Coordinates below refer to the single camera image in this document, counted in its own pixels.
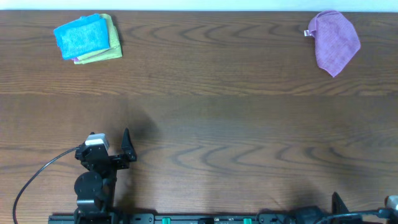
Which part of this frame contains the blue microfiber cloth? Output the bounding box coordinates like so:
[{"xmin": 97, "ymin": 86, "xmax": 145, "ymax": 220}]
[{"xmin": 53, "ymin": 14, "xmax": 109, "ymax": 60}]

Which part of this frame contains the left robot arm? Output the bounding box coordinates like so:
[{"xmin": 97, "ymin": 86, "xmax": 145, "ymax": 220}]
[{"xmin": 74, "ymin": 129, "xmax": 137, "ymax": 223}]

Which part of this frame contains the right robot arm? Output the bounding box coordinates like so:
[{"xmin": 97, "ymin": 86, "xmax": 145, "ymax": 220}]
[{"xmin": 292, "ymin": 192, "xmax": 349, "ymax": 224}]

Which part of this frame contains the folded green cloth bottom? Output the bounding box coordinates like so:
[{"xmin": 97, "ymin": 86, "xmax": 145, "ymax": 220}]
[{"xmin": 74, "ymin": 46, "xmax": 123, "ymax": 64}]

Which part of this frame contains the folded green cloth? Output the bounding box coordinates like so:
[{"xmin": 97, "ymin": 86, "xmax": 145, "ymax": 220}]
[
  {"xmin": 74, "ymin": 46, "xmax": 123, "ymax": 64},
  {"xmin": 100, "ymin": 14, "xmax": 121, "ymax": 49}
]

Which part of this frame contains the folded green cloth top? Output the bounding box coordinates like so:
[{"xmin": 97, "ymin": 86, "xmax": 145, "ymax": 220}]
[{"xmin": 100, "ymin": 14, "xmax": 121, "ymax": 49}]

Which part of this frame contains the purple microfiber cloth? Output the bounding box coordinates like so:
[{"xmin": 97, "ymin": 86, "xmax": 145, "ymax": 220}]
[{"xmin": 303, "ymin": 10, "xmax": 361, "ymax": 78}]

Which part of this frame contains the left black cable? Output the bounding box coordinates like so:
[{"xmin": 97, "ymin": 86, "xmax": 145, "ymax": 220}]
[{"xmin": 12, "ymin": 146, "xmax": 80, "ymax": 224}]

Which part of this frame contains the black cable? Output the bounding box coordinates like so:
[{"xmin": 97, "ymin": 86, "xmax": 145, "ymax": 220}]
[
  {"xmin": 313, "ymin": 208, "xmax": 392, "ymax": 224},
  {"xmin": 12, "ymin": 146, "xmax": 80, "ymax": 224}
]

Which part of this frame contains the right black cable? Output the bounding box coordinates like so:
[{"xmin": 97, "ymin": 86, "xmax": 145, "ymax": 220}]
[{"xmin": 313, "ymin": 208, "xmax": 392, "ymax": 224}]

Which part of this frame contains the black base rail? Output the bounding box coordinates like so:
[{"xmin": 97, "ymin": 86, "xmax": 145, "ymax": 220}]
[{"xmin": 48, "ymin": 213, "xmax": 295, "ymax": 224}]

